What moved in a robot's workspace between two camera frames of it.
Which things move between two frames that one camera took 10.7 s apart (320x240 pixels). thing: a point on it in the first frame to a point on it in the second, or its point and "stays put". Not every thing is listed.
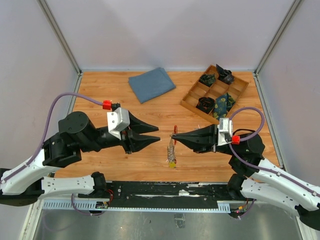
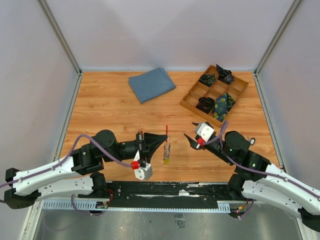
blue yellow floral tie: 222,105 stays put
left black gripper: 137,143 to 152,141
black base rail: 167,194 stays put
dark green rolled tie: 207,79 stays put
